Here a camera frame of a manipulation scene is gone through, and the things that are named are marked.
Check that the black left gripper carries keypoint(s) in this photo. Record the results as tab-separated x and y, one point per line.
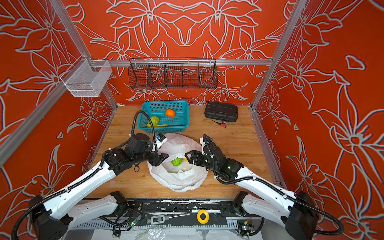
158	158

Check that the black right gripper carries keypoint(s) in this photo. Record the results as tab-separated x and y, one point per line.
194	153

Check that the white plastic bag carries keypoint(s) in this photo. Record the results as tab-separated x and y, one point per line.
185	177

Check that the yellow banana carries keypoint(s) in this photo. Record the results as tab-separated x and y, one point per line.
156	126

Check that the orange fruit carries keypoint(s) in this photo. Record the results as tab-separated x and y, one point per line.
170	113

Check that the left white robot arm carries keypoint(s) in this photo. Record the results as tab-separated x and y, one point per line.
138	148

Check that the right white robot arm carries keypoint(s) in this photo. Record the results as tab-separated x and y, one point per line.
295	212

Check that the teal plastic basket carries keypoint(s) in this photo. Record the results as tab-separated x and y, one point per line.
177	124

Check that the yellow tape roll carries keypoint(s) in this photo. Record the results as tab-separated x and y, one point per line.
203	217

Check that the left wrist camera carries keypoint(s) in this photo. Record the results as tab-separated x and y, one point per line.
160	139

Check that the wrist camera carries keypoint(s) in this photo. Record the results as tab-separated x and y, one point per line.
160	139
205	148

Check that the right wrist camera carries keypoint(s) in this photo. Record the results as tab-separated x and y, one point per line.
205	148

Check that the red handled screwdriver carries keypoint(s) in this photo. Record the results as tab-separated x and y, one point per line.
220	124

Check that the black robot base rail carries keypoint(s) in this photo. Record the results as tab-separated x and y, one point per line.
223	213

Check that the black wire wall basket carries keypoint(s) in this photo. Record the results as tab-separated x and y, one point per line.
173	74

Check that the clear plastic wall bin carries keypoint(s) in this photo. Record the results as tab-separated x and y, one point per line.
83	79

